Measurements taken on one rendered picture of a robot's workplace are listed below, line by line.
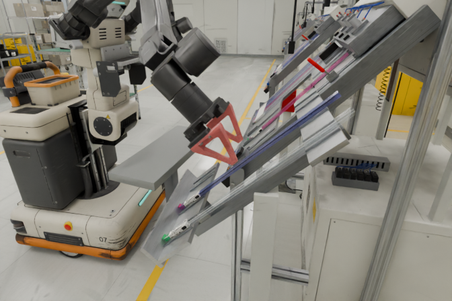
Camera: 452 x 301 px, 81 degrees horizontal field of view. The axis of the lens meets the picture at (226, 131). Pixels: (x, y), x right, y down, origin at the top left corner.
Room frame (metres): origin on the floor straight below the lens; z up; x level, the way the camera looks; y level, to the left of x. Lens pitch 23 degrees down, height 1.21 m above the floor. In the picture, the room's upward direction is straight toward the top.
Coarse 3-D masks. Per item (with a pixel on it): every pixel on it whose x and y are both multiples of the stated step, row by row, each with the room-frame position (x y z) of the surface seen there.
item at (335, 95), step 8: (336, 96) 0.53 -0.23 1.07; (320, 104) 0.54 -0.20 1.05; (328, 104) 0.54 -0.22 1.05; (312, 112) 0.54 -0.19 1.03; (296, 120) 0.56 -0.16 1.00; (304, 120) 0.54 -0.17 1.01; (288, 128) 0.55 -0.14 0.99; (280, 136) 0.55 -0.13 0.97; (264, 144) 0.56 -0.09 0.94; (272, 144) 0.56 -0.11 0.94; (256, 152) 0.56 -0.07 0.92; (248, 160) 0.57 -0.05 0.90; (232, 168) 0.58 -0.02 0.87; (240, 168) 0.57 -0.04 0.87; (224, 176) 0.58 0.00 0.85; (216, 184) 0.58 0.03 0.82; (200, 192) 0.59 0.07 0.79
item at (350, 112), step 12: (348, 108) 0.44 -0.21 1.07; (336, 120) 0.43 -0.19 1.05; (324, 132) 0.43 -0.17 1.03; (300, 144) 0.44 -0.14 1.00; (288, 156) 0.44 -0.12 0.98; (264, 168) 0.45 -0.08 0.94; (252, 180) 0.45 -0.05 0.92; (228, 192) 0.47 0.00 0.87; (216, 204) 0.46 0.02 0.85; (192, 216) 0.48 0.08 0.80; (168, 240) 0.48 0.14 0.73
